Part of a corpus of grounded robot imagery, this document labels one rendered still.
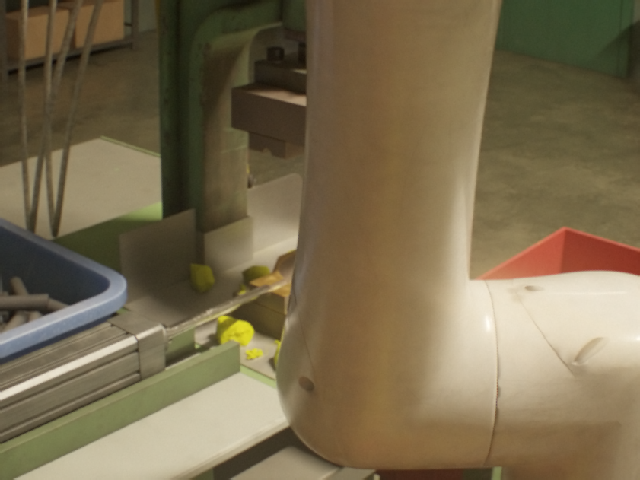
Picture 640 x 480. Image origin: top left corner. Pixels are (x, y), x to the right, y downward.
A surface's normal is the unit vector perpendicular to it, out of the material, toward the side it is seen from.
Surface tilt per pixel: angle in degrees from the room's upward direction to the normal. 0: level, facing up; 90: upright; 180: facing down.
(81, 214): 0
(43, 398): 90
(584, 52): 90
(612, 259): 90
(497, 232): 0
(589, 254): 90
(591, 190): 0
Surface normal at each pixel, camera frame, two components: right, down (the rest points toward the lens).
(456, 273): 0.78, 0.37
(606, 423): 0.04, 0.39
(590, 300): 0.01, -0.86
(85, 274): -0.64, 0.12
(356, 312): -0.31, 0.54
